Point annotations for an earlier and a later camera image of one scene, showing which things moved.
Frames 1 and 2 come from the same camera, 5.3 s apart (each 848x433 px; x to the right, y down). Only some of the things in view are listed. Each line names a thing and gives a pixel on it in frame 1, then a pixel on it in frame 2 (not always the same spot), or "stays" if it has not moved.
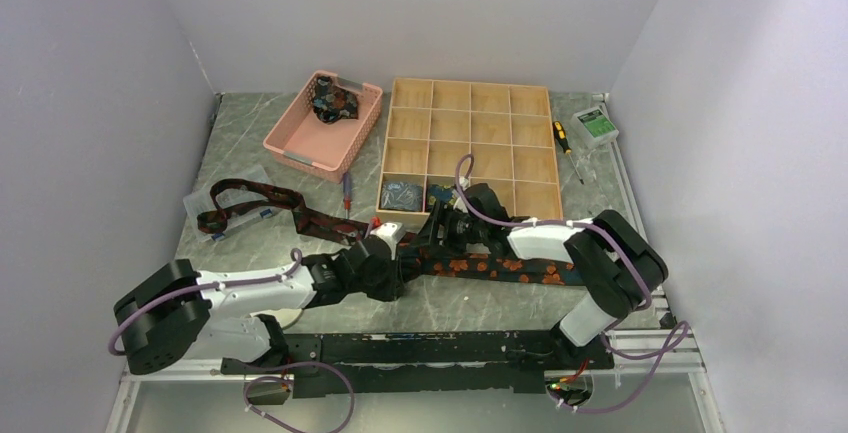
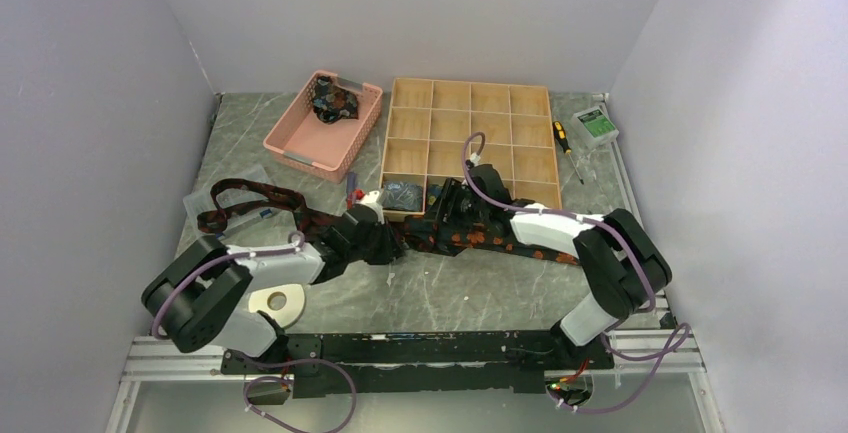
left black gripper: [394, 285] → [391, 249]
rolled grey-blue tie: [401, 196] stays
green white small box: [593, 128] stays
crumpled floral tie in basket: [332, 103] stays
